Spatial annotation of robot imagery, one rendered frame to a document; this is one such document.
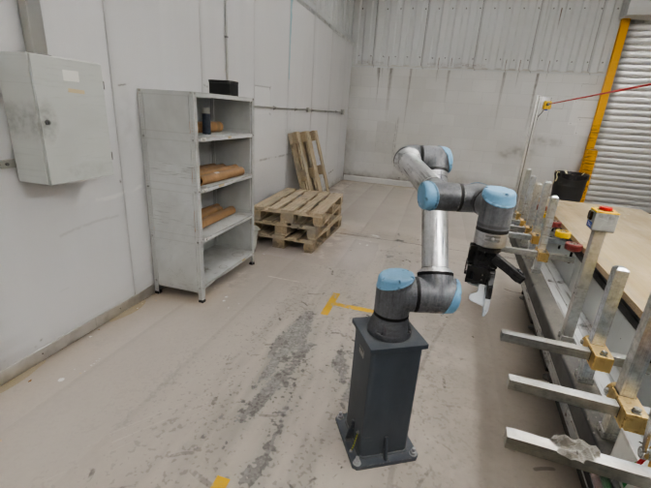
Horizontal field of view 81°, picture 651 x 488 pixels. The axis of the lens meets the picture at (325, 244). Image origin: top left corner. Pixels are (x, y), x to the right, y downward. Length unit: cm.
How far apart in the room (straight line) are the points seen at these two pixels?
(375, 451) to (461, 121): 749
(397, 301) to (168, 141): 202
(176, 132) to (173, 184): 37
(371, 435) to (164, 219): 211
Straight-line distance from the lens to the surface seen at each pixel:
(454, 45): 882
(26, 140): 241
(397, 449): 203
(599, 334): 150
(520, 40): 893
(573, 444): 102
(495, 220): 118
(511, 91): 881
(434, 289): 162
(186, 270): 316
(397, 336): 165
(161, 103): 298
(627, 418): 125
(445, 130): 871
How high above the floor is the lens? 149
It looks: 19 degrees down
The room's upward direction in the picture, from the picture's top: 4 degrees clockwise
